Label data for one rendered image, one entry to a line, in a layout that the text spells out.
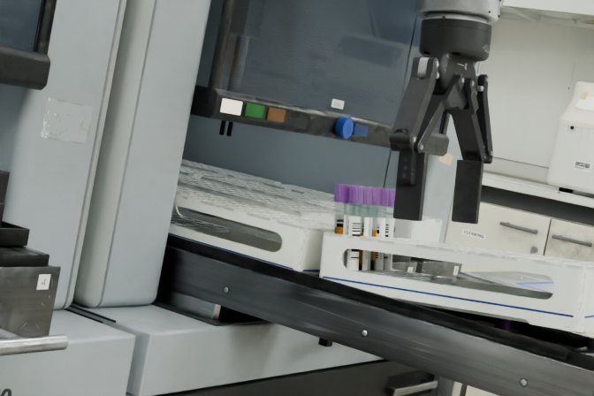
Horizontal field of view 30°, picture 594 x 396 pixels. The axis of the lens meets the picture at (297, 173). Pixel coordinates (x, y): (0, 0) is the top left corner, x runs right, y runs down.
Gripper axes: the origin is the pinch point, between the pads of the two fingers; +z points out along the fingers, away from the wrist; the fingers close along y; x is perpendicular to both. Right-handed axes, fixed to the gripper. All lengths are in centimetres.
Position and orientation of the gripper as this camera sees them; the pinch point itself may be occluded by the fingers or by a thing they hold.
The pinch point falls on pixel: (437, 210)
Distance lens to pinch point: 119.4
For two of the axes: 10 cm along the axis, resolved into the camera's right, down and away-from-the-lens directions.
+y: 5.5, 0.6, 8.3
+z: -1.0, 10.0, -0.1
